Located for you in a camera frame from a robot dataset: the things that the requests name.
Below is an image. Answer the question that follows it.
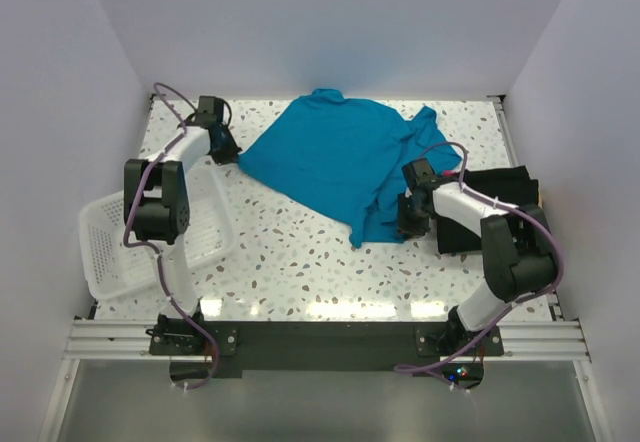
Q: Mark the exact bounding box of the aluminium extrusion rail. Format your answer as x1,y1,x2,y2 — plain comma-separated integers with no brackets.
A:
63,319,154,361

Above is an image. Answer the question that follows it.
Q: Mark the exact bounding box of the black folded t shirt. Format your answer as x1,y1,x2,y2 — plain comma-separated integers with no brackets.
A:
436,166,540,254

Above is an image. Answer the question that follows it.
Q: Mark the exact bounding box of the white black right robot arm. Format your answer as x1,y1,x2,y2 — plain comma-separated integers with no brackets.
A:
397,158,562,356

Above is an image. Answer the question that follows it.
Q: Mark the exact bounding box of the white plastic basket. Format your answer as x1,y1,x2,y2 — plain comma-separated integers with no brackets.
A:
79,164,237,300

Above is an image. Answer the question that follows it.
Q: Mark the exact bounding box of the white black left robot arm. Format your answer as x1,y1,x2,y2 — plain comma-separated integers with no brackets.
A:
123,96,240,361

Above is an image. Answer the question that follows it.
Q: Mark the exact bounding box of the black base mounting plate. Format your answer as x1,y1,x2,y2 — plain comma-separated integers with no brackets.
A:
145,316,504,381

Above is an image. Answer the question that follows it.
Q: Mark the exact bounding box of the blue t shirt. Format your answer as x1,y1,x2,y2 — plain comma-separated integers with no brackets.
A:
238,89,461,248

